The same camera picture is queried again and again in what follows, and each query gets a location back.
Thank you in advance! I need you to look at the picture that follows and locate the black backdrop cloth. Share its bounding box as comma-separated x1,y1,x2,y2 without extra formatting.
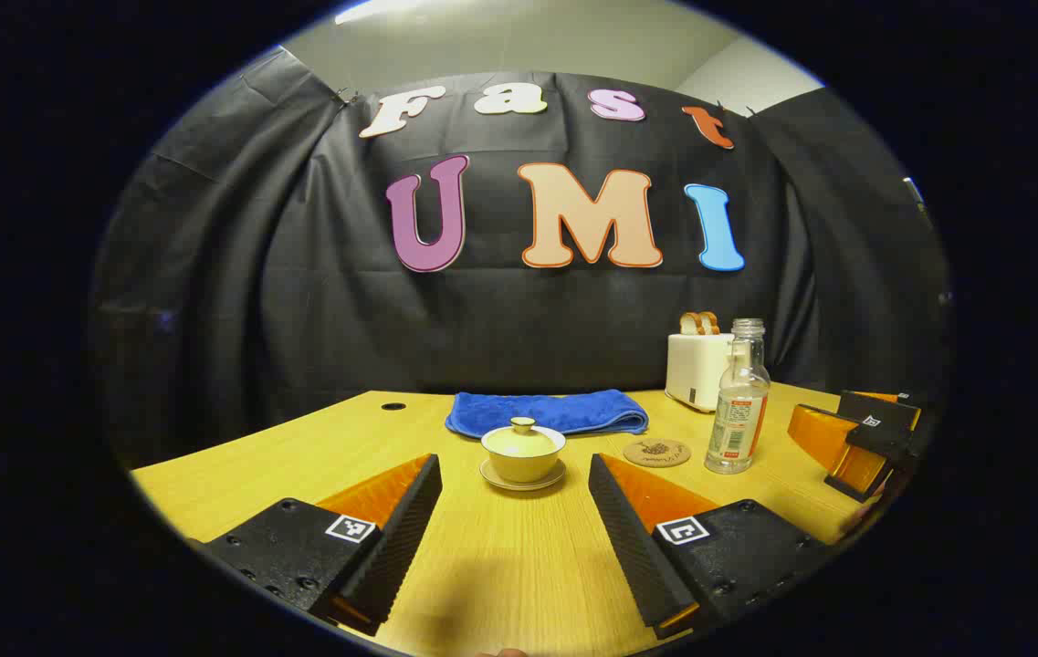
91,46,950,471

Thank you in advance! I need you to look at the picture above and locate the clear water bottle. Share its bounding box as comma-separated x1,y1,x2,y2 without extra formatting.
704,318,771,475

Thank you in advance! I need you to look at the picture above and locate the round cork coaster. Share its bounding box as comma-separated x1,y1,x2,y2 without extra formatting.
624,438,692,468

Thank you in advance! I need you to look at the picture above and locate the cream teacup lid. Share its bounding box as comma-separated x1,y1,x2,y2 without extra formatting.
481,417,567,458

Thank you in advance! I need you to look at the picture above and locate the blue towel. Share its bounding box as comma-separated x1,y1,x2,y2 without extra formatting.
445,390,650,440

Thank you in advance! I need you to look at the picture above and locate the cream teacup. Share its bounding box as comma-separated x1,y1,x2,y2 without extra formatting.
485,445,562,484

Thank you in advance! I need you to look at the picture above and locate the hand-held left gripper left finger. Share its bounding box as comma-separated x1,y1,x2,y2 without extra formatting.
193,454,444,637

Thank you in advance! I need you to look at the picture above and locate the white toaster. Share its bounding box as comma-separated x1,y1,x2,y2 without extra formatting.
666,332,737,413

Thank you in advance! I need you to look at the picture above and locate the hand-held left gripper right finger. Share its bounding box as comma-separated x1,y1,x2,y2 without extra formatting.
588,454,834,640

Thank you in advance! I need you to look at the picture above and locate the cream saucer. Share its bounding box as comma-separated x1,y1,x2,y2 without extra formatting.
479,459,567,493

